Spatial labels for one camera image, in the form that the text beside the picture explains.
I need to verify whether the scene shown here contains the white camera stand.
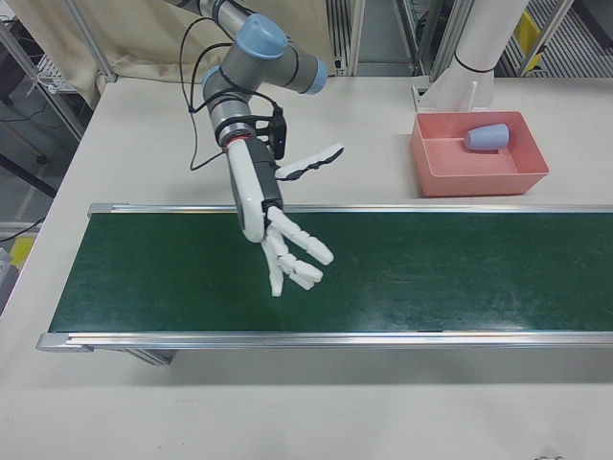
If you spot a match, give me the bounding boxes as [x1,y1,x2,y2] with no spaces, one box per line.
[411,0,528,114]

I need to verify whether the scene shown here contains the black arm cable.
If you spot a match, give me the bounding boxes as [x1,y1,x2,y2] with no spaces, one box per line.
[178,16,284,173]

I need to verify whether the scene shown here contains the pink plastic box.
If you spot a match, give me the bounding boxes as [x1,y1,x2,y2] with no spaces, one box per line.
[409,110,550,197]

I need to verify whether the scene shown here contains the green conveyor belt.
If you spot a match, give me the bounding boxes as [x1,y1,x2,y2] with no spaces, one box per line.
[36,202,613,365]

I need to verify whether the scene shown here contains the white wire rack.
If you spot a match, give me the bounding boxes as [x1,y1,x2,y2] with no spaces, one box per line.
[34,51,72,93]

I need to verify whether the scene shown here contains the slanted aluminium frame post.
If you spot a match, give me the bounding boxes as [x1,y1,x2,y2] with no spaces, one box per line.
[66,0,119,83]

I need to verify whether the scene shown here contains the blue plastic cup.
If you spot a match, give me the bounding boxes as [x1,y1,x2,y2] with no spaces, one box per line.
[463,123,511,153]

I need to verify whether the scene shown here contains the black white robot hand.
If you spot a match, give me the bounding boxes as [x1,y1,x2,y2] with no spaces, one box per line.
[224,139,346,298]

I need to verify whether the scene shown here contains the beige curtain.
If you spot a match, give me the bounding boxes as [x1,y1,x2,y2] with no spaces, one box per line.
[16,0,336,112]

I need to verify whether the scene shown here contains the aluminium frame rack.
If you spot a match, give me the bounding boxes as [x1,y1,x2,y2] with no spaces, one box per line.
[325,0,464,78]

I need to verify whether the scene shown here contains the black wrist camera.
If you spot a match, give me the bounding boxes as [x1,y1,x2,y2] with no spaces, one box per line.
[253,107,288,160]

